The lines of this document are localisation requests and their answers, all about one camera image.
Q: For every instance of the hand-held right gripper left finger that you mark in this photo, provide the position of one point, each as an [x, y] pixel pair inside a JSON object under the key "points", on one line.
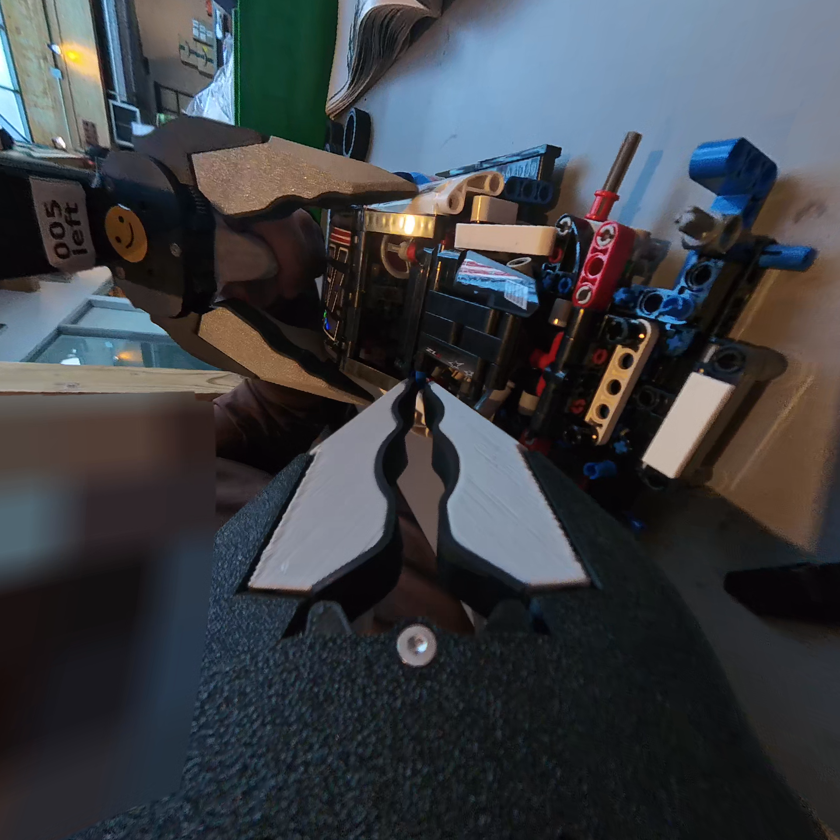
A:
{"points": [[328, 518]]}

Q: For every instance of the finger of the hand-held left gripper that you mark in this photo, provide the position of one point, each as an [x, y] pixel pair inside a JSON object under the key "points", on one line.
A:
{"points": [[282, 174], [262, 348]]}

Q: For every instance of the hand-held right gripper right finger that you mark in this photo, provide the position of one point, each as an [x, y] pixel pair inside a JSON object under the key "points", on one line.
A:
{"points": [[512, 518]]}

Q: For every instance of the red white toy race car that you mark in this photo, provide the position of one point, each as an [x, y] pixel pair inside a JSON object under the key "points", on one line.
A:
{"points": [[590, 295]]}

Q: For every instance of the person's left hand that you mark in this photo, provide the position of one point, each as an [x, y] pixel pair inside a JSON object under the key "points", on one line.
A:
{"points": [[302, 262]]}

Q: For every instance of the green plastic bin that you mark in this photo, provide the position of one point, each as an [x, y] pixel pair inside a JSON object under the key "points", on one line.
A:
{"points": [[282, 65]]}

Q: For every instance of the open toy instruction booklet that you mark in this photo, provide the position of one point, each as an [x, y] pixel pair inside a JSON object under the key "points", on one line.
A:
{"points": [[380, 46]]}

